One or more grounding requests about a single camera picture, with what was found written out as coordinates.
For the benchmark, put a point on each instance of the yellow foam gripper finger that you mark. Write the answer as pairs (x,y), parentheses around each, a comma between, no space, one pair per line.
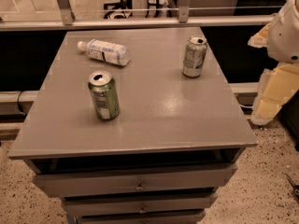
(260,39)
(276,88)

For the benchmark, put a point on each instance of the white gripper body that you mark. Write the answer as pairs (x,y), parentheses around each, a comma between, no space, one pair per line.
(285,42)

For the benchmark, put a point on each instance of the clear plastic water bottle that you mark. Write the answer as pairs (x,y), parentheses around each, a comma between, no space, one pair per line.
(105,51)

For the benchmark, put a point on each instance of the green soda can far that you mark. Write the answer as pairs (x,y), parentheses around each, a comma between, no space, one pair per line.
(194,56)

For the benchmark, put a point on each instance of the green soda can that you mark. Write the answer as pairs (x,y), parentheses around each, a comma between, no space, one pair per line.
(194,56)
(104,94)

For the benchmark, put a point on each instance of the dark object on floor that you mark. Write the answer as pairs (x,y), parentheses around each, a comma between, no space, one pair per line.
(295,186)

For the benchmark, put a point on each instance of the grey drawer cabinet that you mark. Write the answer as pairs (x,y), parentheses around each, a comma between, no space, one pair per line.
(165,120)

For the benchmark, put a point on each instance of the bottom grey drawer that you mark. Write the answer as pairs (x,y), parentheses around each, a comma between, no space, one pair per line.
(172,217)

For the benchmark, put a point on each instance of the grey drawer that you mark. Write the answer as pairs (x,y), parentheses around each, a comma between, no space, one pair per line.
(172,217)
(137,180)
(140,205)

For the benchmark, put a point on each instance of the green soda can near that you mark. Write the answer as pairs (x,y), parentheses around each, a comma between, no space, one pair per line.
(104,94)

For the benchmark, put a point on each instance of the grey metal railing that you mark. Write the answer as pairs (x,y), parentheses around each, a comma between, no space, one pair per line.
(34,15)

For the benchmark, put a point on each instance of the top grey drawer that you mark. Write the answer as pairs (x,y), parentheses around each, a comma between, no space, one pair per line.
(137,180)

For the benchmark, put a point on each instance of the middle grey drawer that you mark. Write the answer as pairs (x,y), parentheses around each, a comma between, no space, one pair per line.
(140,205)

